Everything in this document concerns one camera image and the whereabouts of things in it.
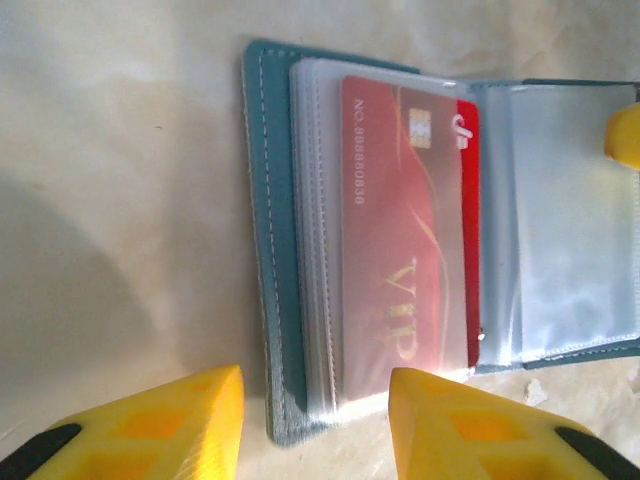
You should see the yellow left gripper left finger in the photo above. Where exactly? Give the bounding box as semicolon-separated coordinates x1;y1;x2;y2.
0;364;246;480

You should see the red VIP card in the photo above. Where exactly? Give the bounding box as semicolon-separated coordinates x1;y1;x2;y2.
339;74;482;404

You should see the blue card holder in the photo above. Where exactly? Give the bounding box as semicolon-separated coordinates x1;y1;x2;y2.
241;38;640;446

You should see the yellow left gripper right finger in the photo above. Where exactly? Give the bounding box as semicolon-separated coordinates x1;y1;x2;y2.
388;367;640;480

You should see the small white crumb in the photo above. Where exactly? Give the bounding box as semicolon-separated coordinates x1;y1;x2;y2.
522;378;547;404

